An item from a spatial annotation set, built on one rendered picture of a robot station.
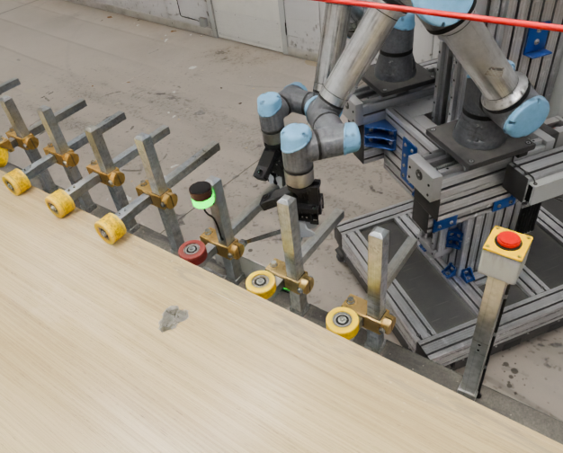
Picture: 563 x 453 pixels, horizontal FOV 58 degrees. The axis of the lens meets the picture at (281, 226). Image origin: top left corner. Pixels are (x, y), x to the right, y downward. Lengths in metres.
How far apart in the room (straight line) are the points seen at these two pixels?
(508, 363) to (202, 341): 1.45
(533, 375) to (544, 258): 0.51
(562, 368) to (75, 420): 1.85
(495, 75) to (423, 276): 1.19
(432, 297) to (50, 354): 1.49
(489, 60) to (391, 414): 0.81
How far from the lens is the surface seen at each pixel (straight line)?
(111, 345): 1.35
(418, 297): 2.23
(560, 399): 2.34
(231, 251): 1.53
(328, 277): 2.58
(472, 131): 1.57
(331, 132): 1.25
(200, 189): 1.37
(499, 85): 1.35
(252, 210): 1.65
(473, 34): 1.25
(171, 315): 1.34
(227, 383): 1.20
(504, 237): 1.02
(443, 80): 1.85
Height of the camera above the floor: 1.91
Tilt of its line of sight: 42 degrees down
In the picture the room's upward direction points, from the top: 8 degrees counter-clockwise
